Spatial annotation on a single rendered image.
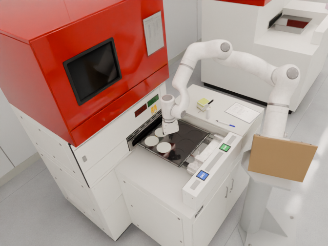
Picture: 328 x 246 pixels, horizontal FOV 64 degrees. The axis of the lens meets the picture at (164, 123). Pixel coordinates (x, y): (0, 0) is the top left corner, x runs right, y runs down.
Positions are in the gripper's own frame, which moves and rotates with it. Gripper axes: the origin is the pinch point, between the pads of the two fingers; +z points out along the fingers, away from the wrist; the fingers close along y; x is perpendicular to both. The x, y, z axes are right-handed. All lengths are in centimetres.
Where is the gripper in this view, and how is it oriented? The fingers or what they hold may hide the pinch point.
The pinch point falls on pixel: (171, 136)
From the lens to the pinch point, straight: 173.0
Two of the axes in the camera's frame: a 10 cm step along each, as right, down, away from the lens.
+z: 0.9, 7.5, 6.6
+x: -3.1, -6.1, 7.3
